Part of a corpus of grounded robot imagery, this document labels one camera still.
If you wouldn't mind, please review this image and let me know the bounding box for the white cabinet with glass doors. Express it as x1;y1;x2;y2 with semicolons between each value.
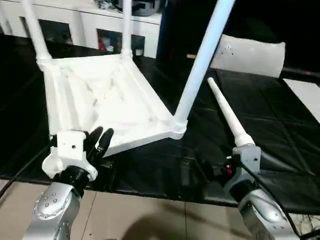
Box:
0;0;163;58

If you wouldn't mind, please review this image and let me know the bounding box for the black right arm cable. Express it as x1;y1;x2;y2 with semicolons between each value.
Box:
232;157;320;238

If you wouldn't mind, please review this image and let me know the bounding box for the black work mat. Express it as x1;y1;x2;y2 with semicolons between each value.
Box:
0;34;320;215

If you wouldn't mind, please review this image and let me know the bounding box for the white flat board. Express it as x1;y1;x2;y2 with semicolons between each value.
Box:
283;78;320;124

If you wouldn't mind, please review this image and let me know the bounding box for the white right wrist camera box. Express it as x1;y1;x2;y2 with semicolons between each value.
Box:
232;143;262;177

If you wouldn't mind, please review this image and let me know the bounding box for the white plastic table top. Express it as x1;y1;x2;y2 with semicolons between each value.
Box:
42;54;189;180

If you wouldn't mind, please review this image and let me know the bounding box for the white plastic bag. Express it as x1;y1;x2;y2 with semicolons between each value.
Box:
209;34;287;79

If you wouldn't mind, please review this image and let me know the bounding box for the white plastic table leg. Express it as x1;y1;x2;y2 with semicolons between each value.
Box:
19;0;54;65
120;0;135;57
172;0;237;133
206;77;256;149

